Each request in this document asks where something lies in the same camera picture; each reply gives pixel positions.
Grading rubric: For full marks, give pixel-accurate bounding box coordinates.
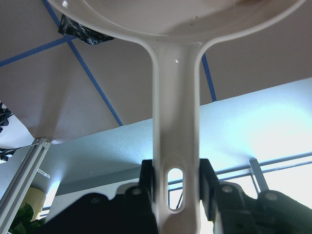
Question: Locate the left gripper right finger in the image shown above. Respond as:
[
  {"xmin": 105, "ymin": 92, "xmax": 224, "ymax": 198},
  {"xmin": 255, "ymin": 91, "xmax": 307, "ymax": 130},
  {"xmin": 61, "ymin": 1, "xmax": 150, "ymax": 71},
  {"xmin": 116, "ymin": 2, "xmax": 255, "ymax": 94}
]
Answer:
[{"xmin": 199, "ymin": 158, "xmax": 219, "ymax": 222}]

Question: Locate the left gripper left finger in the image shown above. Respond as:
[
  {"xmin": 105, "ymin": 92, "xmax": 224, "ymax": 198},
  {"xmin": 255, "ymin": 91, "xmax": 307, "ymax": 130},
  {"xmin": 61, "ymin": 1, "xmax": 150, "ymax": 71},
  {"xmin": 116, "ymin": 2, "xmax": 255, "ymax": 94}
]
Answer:
[{"xmin": 139, "ymin": 159, "xmax": 156, "ymax": 219}]

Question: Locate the beige plastic dustpan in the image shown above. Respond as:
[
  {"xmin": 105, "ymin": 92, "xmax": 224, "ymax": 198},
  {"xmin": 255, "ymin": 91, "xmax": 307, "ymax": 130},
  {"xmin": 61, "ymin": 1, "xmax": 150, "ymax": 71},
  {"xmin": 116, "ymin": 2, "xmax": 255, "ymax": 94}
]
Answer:
[{"xmin": 51, "ymin": 0, "xmax": 303, "ymax": 234}]

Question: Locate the black trash bag bin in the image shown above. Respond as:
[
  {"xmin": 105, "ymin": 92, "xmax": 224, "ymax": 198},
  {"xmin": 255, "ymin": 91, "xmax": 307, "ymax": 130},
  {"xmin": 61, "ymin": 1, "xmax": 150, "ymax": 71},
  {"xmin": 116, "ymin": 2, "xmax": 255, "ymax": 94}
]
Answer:
[{"xmin": 58, "ymin": 14, "xmax": 115, "ymax": 45}]

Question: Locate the green potted plant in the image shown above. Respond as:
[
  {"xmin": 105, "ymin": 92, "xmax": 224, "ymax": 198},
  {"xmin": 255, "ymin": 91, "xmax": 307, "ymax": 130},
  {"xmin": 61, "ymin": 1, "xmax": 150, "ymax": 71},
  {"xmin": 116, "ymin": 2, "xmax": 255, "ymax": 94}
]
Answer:
[{"xmin": 8, "ymin": 203, "xmax": 46, "ymax": 234}]

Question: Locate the aluminium frame post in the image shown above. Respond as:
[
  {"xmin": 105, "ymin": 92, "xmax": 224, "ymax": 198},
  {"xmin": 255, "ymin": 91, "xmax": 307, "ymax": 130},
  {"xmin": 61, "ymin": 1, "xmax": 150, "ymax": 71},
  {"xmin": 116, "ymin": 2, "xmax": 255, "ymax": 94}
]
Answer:
[{"xmin": 0, "ymin": 137, "xmax": 51, "ymax": 234}]

